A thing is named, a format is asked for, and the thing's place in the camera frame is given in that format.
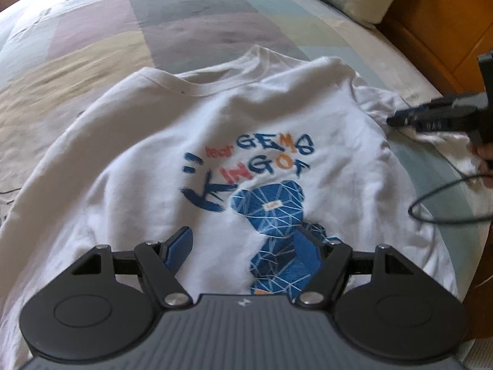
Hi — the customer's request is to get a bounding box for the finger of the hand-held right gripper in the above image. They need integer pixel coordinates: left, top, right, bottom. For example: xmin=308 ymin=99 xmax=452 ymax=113
xmin=386 ymin=96 xmax=481 ymax=126
xmin=414 ymin=117 xmax=477 ymax=134

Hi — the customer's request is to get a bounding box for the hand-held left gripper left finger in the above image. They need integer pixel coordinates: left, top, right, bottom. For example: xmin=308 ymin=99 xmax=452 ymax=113
xmin=70 ymin=226 xmax=194 ymax=310

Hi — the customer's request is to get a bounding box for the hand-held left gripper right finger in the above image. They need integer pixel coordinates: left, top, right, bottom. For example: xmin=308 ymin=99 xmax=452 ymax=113
xmin=295 ymin=227 xmax=423 ymax=311

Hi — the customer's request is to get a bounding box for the white printed t-shirt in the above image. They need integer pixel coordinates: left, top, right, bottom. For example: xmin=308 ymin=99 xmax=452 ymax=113
xmin=0 ymin=44 xmax=465 ymax=370

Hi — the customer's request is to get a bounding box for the person's right hand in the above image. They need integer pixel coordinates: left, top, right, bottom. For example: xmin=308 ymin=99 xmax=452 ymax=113
xmin=471 ymin=143 xmax=493 ymax=189

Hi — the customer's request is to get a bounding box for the wooden headboard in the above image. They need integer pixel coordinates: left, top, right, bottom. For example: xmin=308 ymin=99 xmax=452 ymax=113
xmin=378 ymin=0 xmax=493 ymax=99

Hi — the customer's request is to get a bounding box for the pastel patchwork bed sheet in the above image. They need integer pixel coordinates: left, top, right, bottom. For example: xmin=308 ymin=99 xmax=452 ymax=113
xmin=0 ymin=0 xmax=493 ymax=301

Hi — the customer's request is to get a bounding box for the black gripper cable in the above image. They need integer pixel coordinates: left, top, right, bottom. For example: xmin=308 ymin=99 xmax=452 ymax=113
xmin=407 ymin=173 xmax=493 ymax=225

